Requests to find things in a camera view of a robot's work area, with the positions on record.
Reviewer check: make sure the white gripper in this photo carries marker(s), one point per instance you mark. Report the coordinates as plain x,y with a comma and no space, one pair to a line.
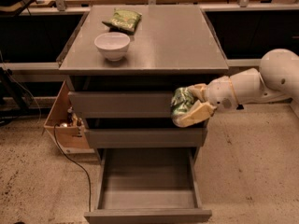
219,92

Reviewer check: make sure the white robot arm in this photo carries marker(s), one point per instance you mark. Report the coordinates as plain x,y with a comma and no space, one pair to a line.
276,79

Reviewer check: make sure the grey middle drawer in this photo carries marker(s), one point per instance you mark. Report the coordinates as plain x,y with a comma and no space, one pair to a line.
140,138

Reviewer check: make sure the grey drawer cabinet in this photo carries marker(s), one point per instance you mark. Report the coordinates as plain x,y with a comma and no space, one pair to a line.
171,47

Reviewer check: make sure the open grey bottom drawer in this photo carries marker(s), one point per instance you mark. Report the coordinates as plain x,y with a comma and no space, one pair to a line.
148,186

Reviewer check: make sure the grey top drawer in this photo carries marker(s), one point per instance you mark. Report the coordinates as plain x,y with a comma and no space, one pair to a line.
121,104

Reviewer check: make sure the white ceramic bowl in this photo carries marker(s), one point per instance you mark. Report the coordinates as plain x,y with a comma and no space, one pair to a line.
113,45

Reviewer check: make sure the green chip bag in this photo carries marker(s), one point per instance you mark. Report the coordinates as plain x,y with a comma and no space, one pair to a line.
124,20

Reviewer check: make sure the wooden box with clutter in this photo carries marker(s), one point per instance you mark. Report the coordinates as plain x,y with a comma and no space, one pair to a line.
66,131

